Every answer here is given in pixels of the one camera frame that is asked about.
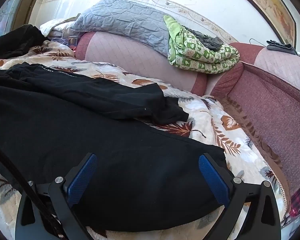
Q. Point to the purple plastic wrapper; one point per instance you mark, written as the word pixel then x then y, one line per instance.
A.
pixel 58 39

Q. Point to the leaf print fleece blanket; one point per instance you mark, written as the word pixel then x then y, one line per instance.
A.
pixel 215 120

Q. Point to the green printed quilt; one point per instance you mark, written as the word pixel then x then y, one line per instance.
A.
pixel 202 57

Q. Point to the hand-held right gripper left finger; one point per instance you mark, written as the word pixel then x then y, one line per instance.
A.
pixel 82 177

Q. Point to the black pants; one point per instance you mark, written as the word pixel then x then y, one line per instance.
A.
pixel 102 135

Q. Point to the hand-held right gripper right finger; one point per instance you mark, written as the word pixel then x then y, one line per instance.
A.
pixel 212 177

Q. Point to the dark gloves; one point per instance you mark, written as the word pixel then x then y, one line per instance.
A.
pixel 281 47

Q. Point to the grey quilted blanket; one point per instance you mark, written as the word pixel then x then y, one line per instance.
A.
pixel 120 17

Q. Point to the pink and red sofa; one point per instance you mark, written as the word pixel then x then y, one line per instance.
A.
pixel 265 100

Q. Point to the framed wall picture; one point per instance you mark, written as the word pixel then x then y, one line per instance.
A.
pixel 272 2

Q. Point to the white cloth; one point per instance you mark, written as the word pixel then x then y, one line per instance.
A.
pixel 52 26

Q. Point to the black jacket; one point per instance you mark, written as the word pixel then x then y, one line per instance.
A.
pixel 15 42

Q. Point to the stained glass door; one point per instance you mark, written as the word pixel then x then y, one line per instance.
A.
pixel 7 12

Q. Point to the dark grey cloth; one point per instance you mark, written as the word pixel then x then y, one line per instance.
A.
pixel 207 41

